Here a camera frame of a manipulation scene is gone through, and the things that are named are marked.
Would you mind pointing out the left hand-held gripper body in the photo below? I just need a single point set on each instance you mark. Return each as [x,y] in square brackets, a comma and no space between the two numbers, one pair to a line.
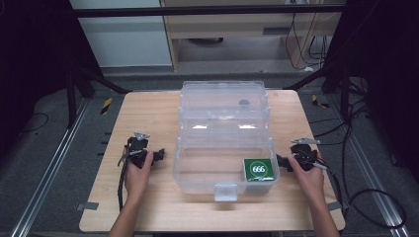
[137,154]

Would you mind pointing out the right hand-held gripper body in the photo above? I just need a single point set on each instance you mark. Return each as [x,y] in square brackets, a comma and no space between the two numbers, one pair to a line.
[304,154]

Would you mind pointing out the person's left hand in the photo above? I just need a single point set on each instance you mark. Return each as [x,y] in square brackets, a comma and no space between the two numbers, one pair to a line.
[138,179]

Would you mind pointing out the person's right hand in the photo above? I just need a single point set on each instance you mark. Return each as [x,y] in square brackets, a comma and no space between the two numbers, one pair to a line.
[308,182]

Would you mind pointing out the green square packet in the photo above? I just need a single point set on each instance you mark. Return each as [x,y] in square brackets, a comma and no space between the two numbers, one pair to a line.
[259,169]

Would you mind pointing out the yellow black striped tape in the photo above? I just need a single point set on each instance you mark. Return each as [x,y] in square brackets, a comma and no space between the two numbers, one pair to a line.
[106,105]
[318,101]

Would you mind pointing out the grey tape strip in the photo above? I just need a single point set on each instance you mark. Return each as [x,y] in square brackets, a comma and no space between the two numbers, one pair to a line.
[335,206]
[87,206]

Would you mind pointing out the clear plastic storage box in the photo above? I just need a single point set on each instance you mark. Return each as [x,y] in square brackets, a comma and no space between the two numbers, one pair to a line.
[224,131]

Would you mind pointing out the black metal stand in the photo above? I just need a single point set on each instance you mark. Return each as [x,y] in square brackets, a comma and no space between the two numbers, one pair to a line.
[71,98]
[345,95]

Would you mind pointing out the white cabinet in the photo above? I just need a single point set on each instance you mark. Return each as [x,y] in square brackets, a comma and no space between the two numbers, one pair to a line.
[125,39]

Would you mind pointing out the black curtain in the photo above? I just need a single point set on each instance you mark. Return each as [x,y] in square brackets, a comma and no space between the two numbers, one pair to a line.
[388,65]
[33,65]

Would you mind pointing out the light wooden desk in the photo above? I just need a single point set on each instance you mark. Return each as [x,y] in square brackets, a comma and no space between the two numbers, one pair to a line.
[230,26]

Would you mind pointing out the black horizontal bar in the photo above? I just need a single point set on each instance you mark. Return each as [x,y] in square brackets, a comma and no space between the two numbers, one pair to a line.
[197,12]

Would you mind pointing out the aluminium floor rail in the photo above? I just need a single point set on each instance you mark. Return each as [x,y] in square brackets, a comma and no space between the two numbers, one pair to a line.
[49,168]
[372,184]

